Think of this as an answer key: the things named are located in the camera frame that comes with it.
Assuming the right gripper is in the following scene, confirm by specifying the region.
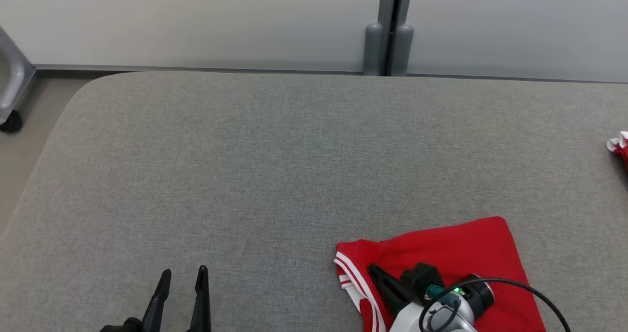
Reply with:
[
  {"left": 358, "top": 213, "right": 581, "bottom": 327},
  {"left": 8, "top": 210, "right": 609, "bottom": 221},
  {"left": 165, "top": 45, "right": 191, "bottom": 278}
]
[{"left": 368, "top": 265, "right": 495, "bottom": 332}]

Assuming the red garment with white trim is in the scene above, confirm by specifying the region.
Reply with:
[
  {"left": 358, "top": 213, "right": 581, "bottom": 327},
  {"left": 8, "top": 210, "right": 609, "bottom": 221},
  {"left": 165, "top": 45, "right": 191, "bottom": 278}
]
[{"left": 335, "top": 217, "right": 548, "bottom": 332}]

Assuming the grey metal frame with caster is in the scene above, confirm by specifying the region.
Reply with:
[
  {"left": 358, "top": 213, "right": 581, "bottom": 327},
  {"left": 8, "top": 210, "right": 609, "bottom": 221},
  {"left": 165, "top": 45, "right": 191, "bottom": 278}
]
[{"left": 0, "top": 27, "right": 37, "bottom": 134}]

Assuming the red and white cloth item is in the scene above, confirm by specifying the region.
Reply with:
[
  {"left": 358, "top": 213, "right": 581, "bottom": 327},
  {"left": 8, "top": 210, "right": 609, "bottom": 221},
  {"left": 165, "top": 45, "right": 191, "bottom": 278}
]
[{"left": 607, "top": 131, "right": 628, "bottom": 173}]

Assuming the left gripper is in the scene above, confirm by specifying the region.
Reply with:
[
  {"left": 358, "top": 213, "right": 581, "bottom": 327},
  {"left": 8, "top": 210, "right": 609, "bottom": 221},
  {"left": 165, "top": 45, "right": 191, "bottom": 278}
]
[{"left": 101, "top": 266, "right": 211, "bottom": 332}]

